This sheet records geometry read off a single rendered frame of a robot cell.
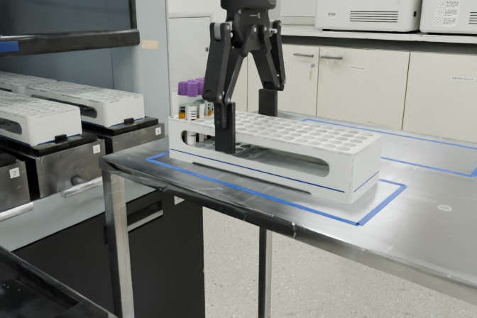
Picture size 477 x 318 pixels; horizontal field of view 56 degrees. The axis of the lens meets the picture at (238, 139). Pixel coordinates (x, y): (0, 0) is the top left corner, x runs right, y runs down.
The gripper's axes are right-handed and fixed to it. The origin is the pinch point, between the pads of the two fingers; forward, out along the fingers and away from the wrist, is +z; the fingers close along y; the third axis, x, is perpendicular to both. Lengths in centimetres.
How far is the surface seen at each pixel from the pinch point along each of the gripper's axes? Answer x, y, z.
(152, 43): 39.5, 19.9, -9.0
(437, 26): 19, 191, -7
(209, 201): -2.9, -12.5, 6.2
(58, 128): 34.6, -8.4, 3.6
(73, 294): -6.5, -34.1, 5.7
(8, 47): 37.2, -13.8, -10.6
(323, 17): 81, 192, -11
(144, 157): 14.0, -7.4, 5.3
